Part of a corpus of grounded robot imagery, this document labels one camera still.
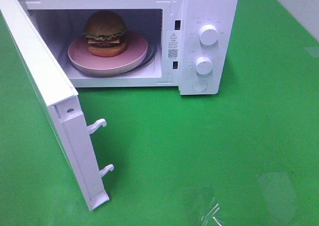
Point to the round microwave door button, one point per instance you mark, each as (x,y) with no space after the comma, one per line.
(199,85)

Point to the white microwave knob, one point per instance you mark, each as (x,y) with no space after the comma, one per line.
(208,34)
(203,65)

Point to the burger with lettuce and cheese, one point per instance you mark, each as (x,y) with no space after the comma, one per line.
(105,31)

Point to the pink round plate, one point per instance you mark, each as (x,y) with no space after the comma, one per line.
(135,52)

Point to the white microwave door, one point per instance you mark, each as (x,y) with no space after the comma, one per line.
(60,102)

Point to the glass microwave turntable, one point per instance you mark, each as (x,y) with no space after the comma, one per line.
(147,65)

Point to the white microwave oven body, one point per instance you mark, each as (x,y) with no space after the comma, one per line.
(173,25)

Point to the clear tape piece on table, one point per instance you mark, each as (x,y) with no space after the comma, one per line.
(211,217)

